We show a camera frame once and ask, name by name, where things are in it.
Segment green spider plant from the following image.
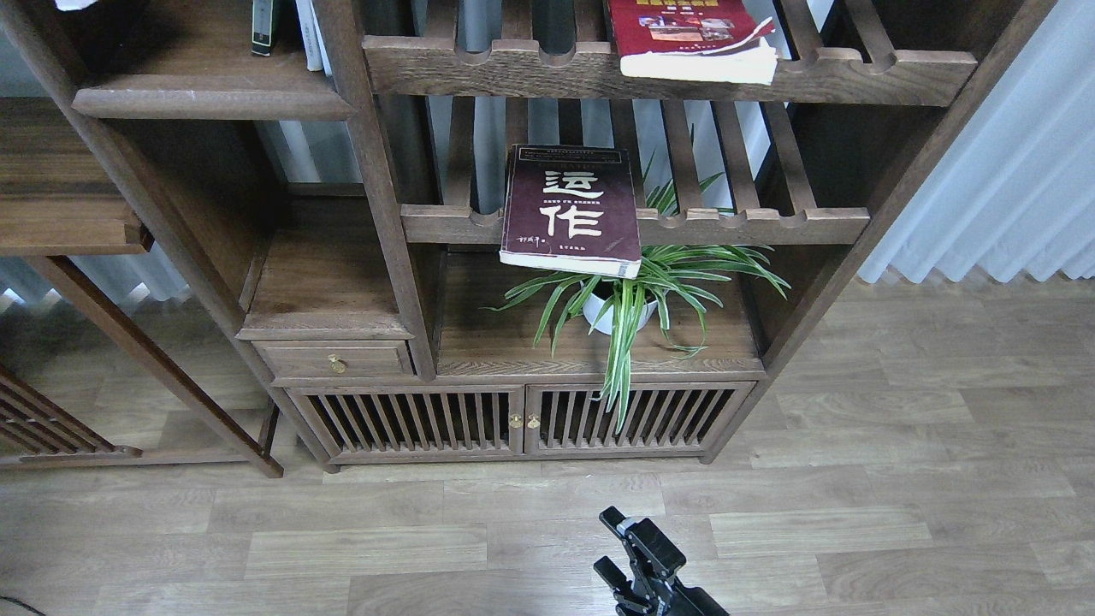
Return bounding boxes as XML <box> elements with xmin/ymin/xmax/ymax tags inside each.
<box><xmin>488</xmin><ymin>128</ymin><xmax>792</xmax><ymax>434</ymax></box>

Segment white curtain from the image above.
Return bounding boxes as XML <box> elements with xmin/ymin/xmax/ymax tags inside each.
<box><xmin>858</xmin><ymin>1</ymin><xmax>1094</xmax><ymax>283</ymax></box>

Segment white upright book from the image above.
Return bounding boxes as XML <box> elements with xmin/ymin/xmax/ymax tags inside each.
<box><xmin>296</xmin><ymin>0</ymin><xmax>333</xmax><ymax>77</ymax></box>

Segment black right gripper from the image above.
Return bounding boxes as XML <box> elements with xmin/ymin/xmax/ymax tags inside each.
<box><xmin>592</xmin><ymin>505</ymin><xmax>728</xmax><ymax>615</ymax></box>

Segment dark red book white characters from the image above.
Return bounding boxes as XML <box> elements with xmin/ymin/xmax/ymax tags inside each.
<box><xmin>498</xmin><ymin>144</ymin><xmax>642</xmax><ymax>278</ymax></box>

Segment white lavender paperback book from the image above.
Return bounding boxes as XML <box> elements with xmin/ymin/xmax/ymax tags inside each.
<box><xmin>55</xmin><ymin>0</ymin><xmax>97</xmax><ymax>11</ymax></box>

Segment wooden side furniture left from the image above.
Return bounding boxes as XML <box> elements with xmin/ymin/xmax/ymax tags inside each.
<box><xmin>1</xmin><ymin>95</ymin><xmax>284</xmax><ymax>478</ymax></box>

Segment red book on top shelf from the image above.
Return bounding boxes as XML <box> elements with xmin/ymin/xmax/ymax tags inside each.
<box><xmin>607</xmin><ymin>1</ymin><xmax>779</xmax><ymax>86</ymax></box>

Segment dark wooden bookshelf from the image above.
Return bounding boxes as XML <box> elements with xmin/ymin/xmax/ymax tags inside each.
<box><xmin>0</xmin><ymin>0</ymin><xmax>1057</xmax><ymax>474</ymax></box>

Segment white plant pot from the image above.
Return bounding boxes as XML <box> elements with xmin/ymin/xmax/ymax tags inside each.
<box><xmin>583</xmin><ymin>281</ymin><xmax>660</xmax><ymax>335</ymax></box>

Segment dark green upright book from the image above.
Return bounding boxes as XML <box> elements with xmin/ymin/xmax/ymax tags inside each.
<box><xmin>250</xmin><ymin>0</ymin><xmax>284</xmax><ymax>57</ymax></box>

